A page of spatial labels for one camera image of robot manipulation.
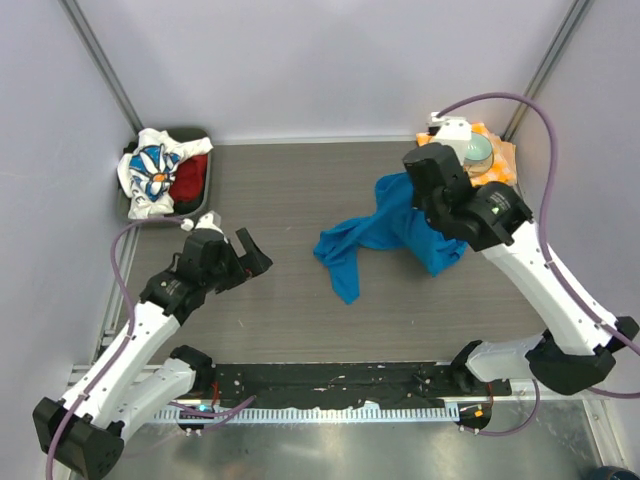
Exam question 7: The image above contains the orange checkered cloth napkin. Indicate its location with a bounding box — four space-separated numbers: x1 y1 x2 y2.
415 119 517 189

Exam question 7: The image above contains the cream floral plate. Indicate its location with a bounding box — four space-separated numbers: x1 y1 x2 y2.
463 153 494 177

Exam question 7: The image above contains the light blue ceramic bowl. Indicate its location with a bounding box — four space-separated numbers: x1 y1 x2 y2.
464 132 493 166

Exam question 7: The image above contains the dark grey plastic basket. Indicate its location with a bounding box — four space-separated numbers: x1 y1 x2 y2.
116 127 213 221

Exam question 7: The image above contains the blue t shirt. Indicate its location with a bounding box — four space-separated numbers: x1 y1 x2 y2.
313 173 467 305

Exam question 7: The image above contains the white flower print t shirt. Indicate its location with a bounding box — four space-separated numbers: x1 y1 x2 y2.
117 128 213 220

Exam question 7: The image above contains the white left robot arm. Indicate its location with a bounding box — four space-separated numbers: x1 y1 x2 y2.
33 221 273 479

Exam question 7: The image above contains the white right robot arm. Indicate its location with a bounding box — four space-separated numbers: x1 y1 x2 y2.
403 143 639 395

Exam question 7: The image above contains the red t shirt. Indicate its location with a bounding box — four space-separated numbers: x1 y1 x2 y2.
169 154 208 204

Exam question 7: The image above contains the black t shirt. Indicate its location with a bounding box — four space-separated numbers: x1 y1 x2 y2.
122 141 138 154

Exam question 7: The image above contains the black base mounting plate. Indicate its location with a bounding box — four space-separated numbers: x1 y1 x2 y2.
183 362 512 410

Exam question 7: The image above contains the dark blue round object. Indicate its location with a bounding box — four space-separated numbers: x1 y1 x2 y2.
586 466 640 480

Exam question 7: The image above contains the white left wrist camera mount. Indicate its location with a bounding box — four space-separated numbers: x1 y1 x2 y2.
180 210 222 232

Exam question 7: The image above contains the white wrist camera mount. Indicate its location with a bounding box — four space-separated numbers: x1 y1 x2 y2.
180 210 222 232
428 112 472 160

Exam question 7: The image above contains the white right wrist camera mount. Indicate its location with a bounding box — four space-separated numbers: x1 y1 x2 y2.
428 112 472 160

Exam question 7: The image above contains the white slotted cable duct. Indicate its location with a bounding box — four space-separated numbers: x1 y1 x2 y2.
149 401 459 429

